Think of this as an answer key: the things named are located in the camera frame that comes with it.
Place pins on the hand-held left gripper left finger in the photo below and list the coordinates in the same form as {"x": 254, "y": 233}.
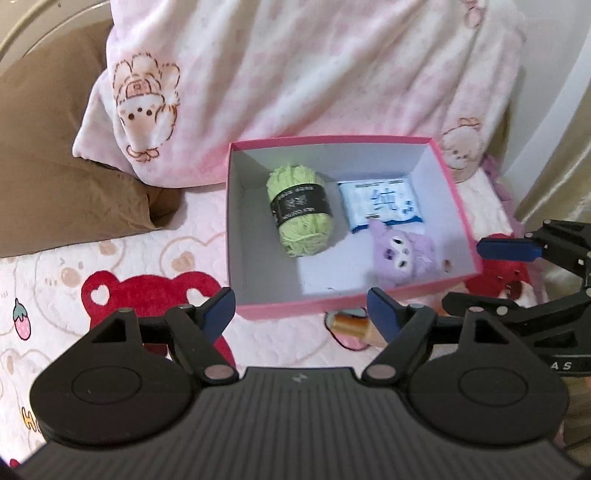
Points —
{"x": 220, "y": 311}

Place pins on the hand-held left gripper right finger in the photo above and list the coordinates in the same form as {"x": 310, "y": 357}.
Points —
{"x": 379, "y": 314}

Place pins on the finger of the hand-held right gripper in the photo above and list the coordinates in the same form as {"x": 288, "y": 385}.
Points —
{"x": 505, "y": 248}
{"x": 531, "y": 314}

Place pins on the foundation bottle with gold cap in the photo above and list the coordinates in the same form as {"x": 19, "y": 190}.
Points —
{"x": 353, "y": 325}

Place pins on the purple plush toy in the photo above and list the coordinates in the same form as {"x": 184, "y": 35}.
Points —
{"x": 406, "y": 258}

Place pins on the pink cardboard box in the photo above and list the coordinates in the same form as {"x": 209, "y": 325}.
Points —
{"x": 323, "y": 286}

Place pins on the blue wet wipes pack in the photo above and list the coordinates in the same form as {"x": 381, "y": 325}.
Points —
{"x": 374, "y": 203}

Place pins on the green yarn ball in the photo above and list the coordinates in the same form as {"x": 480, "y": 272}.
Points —
{"x": 300, "y": 230}

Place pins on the beige curtain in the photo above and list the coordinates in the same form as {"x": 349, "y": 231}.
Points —
{"x": 563, "y": 194}

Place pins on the red bear print blanket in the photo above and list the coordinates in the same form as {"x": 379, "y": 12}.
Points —
{"x": 92, "y": 267}

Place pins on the brown pillow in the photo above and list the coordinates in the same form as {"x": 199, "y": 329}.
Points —
{"x": 55, "y": 161}

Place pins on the pink cartoon print quilt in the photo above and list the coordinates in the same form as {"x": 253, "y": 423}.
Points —
{"x": 300, "y": 69}

